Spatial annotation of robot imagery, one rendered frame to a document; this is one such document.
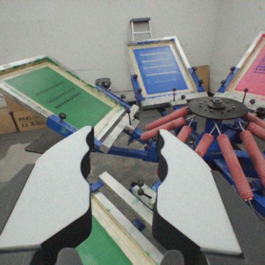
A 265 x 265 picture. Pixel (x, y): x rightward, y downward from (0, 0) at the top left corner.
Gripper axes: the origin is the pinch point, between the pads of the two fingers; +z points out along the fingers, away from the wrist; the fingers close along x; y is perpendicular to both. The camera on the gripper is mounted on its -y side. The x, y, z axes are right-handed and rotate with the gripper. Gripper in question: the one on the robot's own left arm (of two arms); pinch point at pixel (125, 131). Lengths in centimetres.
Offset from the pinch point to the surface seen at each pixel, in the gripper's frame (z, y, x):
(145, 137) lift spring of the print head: 88, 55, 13
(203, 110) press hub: 79, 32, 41
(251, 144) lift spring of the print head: 61, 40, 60
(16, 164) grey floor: 213, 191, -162
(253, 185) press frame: 51, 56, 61
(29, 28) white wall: 375, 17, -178
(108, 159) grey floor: 209, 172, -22
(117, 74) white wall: 403, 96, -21
